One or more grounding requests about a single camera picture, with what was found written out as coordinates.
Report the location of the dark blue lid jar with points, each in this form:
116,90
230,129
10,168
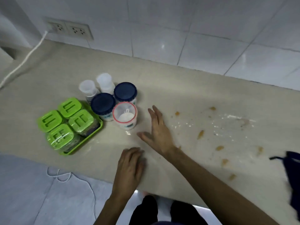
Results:
103,105
125,91

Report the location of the person's right thumb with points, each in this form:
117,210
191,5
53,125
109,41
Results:
144,137

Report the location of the open red rimmed jar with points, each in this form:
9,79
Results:
125,125

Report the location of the clear capped small bottle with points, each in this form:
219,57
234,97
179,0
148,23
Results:
88,88
105,82

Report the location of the white wall socket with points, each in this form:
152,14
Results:
58,26
78,31

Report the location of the green plastic tray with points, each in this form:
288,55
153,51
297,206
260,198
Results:
92,134

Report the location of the dark blue cloth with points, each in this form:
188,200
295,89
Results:
294,178

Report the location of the orange sauce spots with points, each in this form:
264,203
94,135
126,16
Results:
200,134

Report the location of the person's right hand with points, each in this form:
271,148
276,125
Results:
160,137

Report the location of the spilled white powder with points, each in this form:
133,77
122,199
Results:
234,117

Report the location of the person's right forearm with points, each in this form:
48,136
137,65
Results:
218,192

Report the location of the person's black trousers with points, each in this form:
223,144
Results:
144,213

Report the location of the person's left fingers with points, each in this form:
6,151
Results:
132,155

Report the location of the person's left hand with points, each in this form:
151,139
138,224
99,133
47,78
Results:
128,172

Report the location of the green lid storage container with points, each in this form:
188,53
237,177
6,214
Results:
82,121
69,107
61,138
50,121

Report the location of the person's left forearm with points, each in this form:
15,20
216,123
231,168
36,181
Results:
110,209

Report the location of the white power plug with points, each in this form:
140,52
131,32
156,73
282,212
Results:
50,28

